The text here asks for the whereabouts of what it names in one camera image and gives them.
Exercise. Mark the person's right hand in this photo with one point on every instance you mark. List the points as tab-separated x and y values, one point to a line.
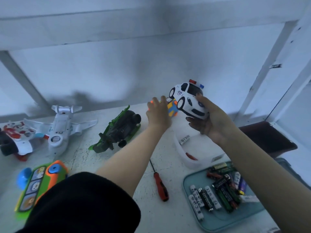
218	126

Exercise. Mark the person's left hand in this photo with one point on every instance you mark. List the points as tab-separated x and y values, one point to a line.
159	114

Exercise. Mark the yellow orange toy car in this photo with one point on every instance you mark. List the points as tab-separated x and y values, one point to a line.
173	108

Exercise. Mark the clear plastic container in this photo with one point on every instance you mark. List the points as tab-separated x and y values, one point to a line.
204	152

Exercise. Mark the black white toy car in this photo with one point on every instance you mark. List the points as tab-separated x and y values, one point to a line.
189	99

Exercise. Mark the white orange battery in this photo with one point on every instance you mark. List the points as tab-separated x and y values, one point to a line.
184	139

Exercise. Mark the red battery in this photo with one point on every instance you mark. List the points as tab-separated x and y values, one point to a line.
192	156

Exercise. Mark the dark green toy helicopter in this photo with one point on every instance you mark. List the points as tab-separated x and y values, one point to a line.
116	131

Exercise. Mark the dark brown storage box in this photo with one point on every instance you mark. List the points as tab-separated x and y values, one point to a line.
267	136

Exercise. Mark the pile of batteries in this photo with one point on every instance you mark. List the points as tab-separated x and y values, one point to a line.
221	191

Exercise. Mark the red screwdriver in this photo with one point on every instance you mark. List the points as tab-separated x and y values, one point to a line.
160	185

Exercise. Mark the grey storage box lid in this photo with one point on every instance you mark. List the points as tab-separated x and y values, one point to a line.
294	172

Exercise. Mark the teal container lid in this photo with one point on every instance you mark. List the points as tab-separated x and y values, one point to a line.
223	221

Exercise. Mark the white toy airplane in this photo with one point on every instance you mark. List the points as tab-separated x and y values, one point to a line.
58	131

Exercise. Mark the green orange toy car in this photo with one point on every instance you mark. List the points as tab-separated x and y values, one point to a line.
39	184

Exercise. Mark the red white toy vehicle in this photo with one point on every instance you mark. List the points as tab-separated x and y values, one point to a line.
17	136

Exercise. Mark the person's right forearm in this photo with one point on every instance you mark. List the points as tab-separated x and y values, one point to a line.
265	182

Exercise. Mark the person's black sleeve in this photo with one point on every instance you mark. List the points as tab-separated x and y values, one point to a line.
82	206

